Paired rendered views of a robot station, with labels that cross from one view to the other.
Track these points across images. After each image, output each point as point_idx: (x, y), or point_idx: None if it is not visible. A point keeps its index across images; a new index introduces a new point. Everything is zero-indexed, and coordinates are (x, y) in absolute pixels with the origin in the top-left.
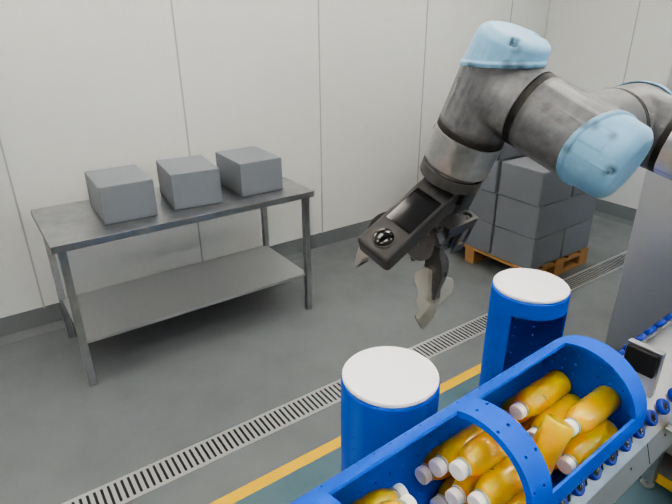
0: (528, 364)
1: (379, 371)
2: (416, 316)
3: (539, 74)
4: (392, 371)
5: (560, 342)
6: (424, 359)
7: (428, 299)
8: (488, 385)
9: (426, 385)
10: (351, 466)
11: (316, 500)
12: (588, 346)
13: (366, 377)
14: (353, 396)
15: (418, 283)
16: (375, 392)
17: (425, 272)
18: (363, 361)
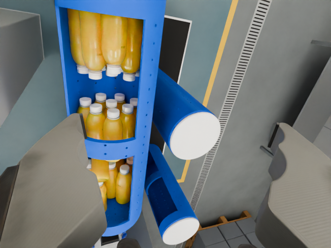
0: (132, 195)
1: (201, 134)
2: (78, 115)
3: None
4: (196, 139)
5: (132, 218)
6: (188, 158)
7: (33, 158)
8: (138, 167)
9: (176, 146)
10: (154, 56)
11: (146, 8)
12: (116, 228)
13: (204, 125)
14: (201, 111)
15: (79, 177)
16: (193, 122)
17: (42, 234)
18: (213, 132)
